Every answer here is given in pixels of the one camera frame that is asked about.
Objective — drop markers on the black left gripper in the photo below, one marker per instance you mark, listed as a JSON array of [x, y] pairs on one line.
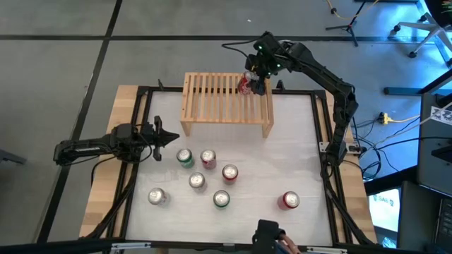
[[157, 139]]

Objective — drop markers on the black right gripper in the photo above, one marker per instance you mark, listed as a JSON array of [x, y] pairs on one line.
[[266, 53]]

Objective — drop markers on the green Sprite can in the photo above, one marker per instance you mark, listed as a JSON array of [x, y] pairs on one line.
[[185, 156], [221, 198]]

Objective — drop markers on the dark red soda can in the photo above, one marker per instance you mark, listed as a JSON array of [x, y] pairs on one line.
[[208, 157]]

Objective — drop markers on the silver Diet Coke can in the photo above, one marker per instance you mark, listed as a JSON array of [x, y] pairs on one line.
[[156, 195], [196, 180]]

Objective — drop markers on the red Coca-Cola Zero can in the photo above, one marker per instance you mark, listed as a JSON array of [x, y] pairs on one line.
[[230, 172]]

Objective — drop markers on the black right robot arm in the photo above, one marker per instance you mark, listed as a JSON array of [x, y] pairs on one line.
[[328, 77]]

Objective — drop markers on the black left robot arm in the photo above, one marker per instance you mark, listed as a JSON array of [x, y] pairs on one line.
[[84, 148]]

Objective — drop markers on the wooden slatted shelf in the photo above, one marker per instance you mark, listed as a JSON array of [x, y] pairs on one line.
[[212, 106]]

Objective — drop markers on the black tripod stand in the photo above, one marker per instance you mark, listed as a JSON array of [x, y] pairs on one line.
[[349, 26]]

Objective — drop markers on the yellow power plug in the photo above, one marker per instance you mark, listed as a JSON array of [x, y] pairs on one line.
[[384, 118]]

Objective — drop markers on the grey floor object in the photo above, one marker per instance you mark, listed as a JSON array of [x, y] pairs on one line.
[[10, 157]]

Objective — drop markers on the lit monitor screen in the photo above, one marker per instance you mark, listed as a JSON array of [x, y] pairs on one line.
[[385, 211]]

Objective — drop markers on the white office chair base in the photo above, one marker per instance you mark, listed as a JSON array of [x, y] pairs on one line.
[[429, 26]]

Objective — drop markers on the dark grey desk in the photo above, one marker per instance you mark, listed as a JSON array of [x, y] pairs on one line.
[[429, 158]]

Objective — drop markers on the white paper with marker print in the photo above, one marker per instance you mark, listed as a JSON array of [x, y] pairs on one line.
[[443, 114]]

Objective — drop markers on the black computer case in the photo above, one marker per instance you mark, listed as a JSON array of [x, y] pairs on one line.
[[420, 218]]

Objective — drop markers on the black aluminium table frame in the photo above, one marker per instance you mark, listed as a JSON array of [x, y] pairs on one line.
[[128, 211]]

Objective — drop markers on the silver metal bracket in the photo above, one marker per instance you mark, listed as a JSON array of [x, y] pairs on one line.
[[326, 250], [324, 147], [130, 246]]

